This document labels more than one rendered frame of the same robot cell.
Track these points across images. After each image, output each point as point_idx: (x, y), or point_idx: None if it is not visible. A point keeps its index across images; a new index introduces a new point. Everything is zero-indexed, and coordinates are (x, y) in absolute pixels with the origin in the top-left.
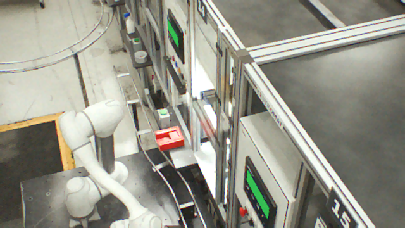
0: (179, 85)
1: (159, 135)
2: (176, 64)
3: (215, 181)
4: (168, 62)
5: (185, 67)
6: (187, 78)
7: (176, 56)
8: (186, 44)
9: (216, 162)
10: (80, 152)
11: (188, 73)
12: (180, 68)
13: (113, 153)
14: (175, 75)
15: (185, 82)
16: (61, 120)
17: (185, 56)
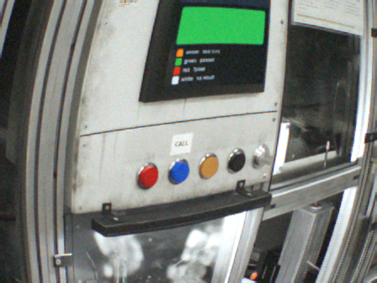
0: (243, 198)
1: None
2: (187, 165)
3: (335, 264)
4: (132, 219)
5: (264, 96)
6: (271, 126)
7: (183, 133)
8: (280, 12)
9: (358, 202)
10: None
11: (278, 98)
12: (210, 153)
13: None
14: (193, 206)
15: (266, 153)
16: None
17: (271, 51)
